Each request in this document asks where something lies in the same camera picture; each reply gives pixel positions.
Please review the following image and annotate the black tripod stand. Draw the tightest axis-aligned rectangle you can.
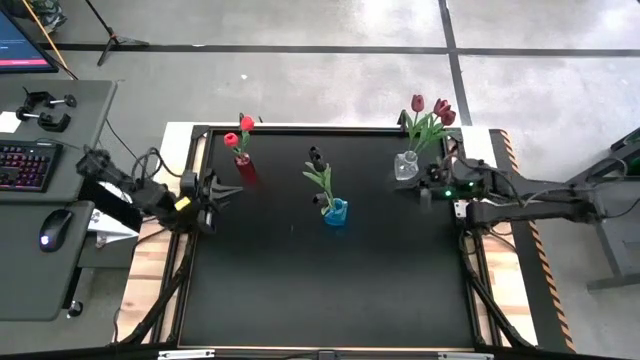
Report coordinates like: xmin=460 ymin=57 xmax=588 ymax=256
xmin=83 ymin=0 xmax=151 ymax=67

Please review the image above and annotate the black c-clamp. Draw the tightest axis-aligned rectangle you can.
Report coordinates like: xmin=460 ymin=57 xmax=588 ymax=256
xmin=22 ymin=88 xmax=79 ymax=111
xmin=15 ymin=106 xmax=73 ymax=134

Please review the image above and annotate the light wooden base board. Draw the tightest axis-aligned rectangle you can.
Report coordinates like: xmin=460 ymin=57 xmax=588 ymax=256
xmin=117 ymin=124 xmax=539 ymax=347

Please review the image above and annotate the white paper sheet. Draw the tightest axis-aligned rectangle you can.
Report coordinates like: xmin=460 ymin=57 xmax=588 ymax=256
xmin=0 ymin=110 xmax=23 ymax=134

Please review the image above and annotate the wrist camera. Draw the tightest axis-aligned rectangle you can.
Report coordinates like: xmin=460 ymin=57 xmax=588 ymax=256
xmin=426 ymin=162 xmax=451 ymax=182
xmin=179 ymin=170 xmax=199 ymax=199

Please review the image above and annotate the backlit black keyboard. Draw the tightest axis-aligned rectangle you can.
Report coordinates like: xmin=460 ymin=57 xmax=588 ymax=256
xmin=0 ymin=141 xmax=65 ymax=194

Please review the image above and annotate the blue cut glass vase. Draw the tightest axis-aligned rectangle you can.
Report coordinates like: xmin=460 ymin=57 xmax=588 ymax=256
xmin=321 ymin=197 xmax=350 ymax=229

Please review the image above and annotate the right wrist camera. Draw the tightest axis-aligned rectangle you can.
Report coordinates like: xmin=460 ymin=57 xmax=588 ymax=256
xmin=426 ymin=162 xmax=451 ymax=182

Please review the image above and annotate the grey metal side table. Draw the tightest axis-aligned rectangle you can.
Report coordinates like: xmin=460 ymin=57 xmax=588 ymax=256
xmin=551 ymin=127 xmax=640 ymax=292

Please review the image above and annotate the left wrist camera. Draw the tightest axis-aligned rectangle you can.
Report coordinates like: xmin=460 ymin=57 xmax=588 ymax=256
xmin=179 ymin=170 xmax=199 ymax=199

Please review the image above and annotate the red glass vase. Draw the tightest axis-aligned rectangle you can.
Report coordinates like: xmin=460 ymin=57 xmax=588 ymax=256
xmin=233 ymin=152 xmax=261 ymax=189

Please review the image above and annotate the black orange hazard striped board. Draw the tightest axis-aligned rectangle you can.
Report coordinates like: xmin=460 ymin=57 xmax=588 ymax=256
xmin=488 ymin=128 xmax=577 ymax=354

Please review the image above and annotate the clear cut glass vase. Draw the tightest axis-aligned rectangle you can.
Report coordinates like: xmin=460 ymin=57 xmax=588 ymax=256
xmin=393 ymin=150 xmax=420 ymax=183

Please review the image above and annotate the yellow pole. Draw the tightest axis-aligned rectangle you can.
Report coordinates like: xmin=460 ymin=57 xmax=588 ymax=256
xmin=20 ymin=0 xmax=80 ymax=81

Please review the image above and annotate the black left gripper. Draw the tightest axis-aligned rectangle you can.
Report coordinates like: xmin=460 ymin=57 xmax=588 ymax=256
xmin=192 ymin=169 xmax=245 ymax=235

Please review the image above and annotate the silver metal bracket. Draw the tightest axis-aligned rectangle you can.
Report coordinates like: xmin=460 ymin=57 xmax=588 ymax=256
xmin=437 ymin=351 xmax=495 ymax=360
xmin=157 ymin=349 xmax=216 ymax=360

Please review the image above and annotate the computer monitor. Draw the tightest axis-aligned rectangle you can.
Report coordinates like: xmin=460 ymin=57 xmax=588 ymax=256
xmin=0 ymin=7 xmax=60 ymax=75

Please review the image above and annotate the black computer mouse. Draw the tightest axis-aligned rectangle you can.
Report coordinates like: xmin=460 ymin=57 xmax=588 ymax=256
xmin=38 ymin=208 xmax=75 ymax=254

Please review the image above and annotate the grey side desk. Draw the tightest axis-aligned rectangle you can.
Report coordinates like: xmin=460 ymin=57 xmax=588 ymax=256
xmin=0 ymin=78 xmax=119 ymax=322

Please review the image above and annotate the red artificial tulip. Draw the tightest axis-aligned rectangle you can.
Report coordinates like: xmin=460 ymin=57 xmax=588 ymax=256
xmin=222 ymin=131 xmax=247 ymax=160
xmin=238 ymin=114 xmax=257 ymax=160

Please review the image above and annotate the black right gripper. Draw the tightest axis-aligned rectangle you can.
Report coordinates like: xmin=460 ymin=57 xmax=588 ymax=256
xmin=394 ymin=169 xmax=494 ymax=215

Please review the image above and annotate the folded white paper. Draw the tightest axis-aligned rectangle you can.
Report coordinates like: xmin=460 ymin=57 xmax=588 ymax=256
xmin=87 ymin=208 xmax=140 ymax=250

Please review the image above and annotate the black table frame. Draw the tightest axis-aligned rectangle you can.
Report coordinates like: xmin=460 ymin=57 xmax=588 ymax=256
xmin=112 ymin=122 xmax=539 ymax=360

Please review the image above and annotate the camouflage fabric item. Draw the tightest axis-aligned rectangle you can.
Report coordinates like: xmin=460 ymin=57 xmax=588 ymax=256
xmin=27 ymin=0 xmax=67 ymax=32

